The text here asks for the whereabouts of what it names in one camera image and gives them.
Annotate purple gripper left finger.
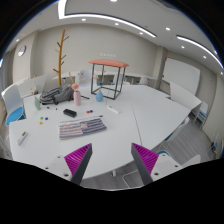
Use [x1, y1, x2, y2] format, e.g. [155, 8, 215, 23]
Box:
[64, 144, 92, 185]

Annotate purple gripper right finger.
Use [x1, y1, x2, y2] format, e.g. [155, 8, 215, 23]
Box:
[131, 143, 159, 185]

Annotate striped folded towel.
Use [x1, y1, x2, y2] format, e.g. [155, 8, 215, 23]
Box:
[59, 117, 106, 140]

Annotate black rectangular case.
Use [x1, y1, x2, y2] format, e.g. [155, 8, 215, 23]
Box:
[63, 109, 77, 118]

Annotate small colourful caps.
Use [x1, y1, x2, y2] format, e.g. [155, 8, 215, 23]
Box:
[39, 117, 49, 125]

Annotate white remote control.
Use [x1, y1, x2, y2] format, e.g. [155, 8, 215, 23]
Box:
[17, 131, 28, 145]

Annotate pink vase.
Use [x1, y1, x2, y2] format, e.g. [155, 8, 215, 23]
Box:
[73, 91, 81, 106]

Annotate blue vase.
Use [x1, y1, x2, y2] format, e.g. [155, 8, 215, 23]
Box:
[96, 90, 104, 102]

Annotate grey backpack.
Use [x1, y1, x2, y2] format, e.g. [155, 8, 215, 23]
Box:
[39, 84, 74, 105]

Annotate green card stand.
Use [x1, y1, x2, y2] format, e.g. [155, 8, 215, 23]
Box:
[34, 97, 41, 110]

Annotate white chair blue seat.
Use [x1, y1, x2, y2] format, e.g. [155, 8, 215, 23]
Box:
[1, 85, 26, 125]

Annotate yellow wooden coat tree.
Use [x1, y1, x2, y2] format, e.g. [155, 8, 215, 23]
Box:
[53, 29, 69, 86]

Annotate black frame orange-top stand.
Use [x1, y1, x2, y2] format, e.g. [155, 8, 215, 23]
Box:
[90, 59, 128, 100]

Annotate white wall whiteboard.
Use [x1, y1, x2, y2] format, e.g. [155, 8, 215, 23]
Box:
[163, 58, 200, 94]

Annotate round wall clock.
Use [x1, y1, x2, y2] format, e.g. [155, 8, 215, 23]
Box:
[18, 45, 26, 57]

